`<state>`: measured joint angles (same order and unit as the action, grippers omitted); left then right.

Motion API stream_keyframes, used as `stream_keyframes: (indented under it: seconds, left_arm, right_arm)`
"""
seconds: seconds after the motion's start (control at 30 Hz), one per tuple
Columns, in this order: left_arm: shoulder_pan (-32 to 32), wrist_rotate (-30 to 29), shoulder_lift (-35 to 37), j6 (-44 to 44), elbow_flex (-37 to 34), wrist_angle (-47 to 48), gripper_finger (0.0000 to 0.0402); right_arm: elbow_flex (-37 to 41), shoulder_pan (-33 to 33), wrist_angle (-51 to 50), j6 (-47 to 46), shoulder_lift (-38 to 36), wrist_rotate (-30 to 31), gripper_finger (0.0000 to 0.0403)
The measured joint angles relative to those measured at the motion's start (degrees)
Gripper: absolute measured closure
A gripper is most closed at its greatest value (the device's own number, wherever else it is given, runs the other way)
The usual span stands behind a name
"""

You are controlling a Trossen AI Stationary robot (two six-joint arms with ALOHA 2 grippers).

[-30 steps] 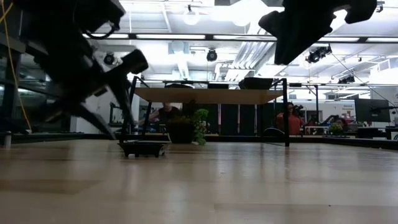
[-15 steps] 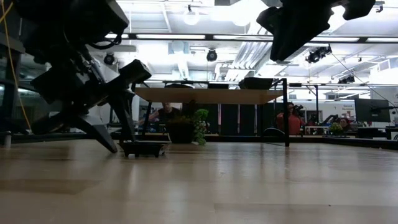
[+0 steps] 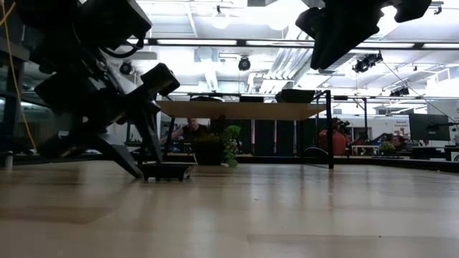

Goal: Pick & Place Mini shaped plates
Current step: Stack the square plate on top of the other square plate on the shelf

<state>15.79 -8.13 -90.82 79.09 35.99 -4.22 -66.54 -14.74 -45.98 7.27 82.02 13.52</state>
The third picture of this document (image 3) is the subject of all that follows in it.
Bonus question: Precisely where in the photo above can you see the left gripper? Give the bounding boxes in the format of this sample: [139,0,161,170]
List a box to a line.
[34,63,180,179]

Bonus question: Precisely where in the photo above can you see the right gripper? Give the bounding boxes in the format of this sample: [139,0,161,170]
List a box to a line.
[295,0,432,71]

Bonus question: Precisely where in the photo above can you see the black leaf shaped plate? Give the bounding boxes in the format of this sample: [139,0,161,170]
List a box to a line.
[189,95,224,102]

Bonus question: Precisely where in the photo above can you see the black ceiling light cluster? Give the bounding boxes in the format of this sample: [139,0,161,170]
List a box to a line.
[351,52,384,74]
[389,85,410,97]

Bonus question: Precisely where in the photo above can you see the person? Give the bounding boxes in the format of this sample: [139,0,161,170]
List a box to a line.
[390,135,408,151]
[318,117,354,157]
[170,118,211,143]

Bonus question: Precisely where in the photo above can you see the black ceiling spotlight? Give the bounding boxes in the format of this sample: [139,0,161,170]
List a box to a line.
[118,59,134,76]
[237,56,252,72]

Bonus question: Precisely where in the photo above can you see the green potted plant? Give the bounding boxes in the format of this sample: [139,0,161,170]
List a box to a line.
[191,114,242,168]

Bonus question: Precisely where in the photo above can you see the wooden shelf black legs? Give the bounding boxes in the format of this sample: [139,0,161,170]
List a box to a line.
[156,89,335,170]

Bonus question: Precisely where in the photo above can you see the dark partition panels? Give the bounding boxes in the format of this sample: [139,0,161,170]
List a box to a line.
[236,119,326,157]

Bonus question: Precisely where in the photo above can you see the small background potted plant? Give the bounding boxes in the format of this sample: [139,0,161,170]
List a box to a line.
[379,141,397,157]

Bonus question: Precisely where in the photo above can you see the long ceiling light bar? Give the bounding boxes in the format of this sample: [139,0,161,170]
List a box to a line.
[125,37,459,50]

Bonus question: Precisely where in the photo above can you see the black computer monitor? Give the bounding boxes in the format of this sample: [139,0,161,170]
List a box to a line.
[408,113,452,142]

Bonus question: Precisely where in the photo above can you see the silver ventilation duct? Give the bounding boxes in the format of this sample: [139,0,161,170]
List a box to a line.
[265,46,399,92]

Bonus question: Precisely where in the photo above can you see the yellow power cable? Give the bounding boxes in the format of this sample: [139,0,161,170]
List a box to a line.
[0,0,37,151]

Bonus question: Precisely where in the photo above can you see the black metal table frame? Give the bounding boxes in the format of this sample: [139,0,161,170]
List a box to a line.
[195,153,459,173]

